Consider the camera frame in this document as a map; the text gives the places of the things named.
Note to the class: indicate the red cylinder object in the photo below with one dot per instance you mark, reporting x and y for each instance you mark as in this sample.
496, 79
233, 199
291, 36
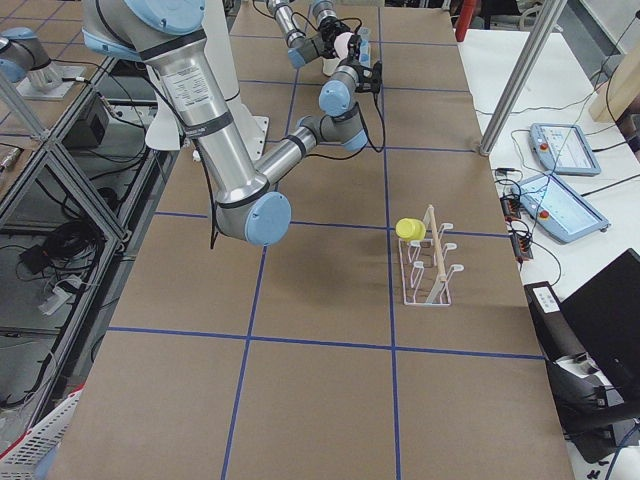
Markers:
463, 21

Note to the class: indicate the far blue teach pendant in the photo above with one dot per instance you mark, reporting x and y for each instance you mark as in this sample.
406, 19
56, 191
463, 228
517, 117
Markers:
563, 148

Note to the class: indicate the white wire cup rack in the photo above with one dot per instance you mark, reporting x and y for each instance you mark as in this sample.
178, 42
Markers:
425, 273

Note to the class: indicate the black laptop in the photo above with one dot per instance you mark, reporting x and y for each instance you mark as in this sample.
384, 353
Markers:
604, 315

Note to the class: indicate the aluminium frame post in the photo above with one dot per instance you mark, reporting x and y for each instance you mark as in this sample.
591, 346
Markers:
533, 47

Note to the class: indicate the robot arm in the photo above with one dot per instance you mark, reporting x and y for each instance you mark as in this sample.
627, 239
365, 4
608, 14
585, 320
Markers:
169, 37
302, 49

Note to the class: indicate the cream plastic tray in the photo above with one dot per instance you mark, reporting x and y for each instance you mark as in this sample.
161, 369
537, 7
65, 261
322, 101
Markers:
329, 65

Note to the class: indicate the pink plastic cup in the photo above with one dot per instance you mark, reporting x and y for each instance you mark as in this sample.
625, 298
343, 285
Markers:
341, 44

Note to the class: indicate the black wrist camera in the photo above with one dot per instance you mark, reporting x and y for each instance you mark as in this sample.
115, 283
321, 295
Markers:
371, 78

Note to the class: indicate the white perforated basket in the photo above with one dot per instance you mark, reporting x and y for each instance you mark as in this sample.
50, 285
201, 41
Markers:
32, 455

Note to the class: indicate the yellow plastic cup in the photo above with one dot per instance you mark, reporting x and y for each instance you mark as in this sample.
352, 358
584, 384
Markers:
410, 229

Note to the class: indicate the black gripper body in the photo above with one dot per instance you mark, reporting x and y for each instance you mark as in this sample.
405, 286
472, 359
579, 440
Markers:
327, 25
358, 58

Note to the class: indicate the near blue teach pendant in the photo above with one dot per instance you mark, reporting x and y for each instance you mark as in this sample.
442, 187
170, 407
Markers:
562, 212

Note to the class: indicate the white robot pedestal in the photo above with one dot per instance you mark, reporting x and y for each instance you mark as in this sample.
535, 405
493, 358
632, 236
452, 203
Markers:
163, 133

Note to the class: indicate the blue teach pendant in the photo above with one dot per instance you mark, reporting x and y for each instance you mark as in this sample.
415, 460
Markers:
563, 148
562, 212

